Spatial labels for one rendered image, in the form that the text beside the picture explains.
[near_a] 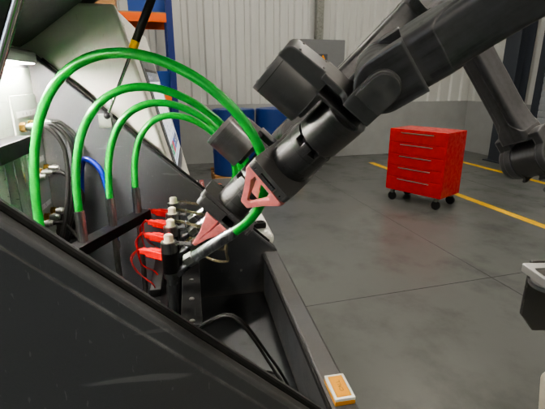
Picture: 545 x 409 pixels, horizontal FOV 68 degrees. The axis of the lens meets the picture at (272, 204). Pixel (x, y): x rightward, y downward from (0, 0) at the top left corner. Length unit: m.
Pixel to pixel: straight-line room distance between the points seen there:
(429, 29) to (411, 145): 4.46
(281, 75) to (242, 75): 6.83
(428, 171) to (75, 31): 4.19
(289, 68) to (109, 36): 0.66
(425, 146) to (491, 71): 3.89
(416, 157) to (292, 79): 4.45
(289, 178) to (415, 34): 0.21
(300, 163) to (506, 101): 0.55
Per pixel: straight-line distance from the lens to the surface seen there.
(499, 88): 0.93
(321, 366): 0.70
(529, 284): 0.96
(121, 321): 0.39
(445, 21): 0.43
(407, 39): 0.43
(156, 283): 0.87
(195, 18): 7.21
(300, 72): 0.45
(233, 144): 0.63
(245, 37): 7.35
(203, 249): 0.62
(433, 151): 4.76
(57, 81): 0.67
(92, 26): 1.06
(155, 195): 1.03
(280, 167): 0.50
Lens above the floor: 1.39
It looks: 17 degrees down
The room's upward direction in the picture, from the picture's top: straight up
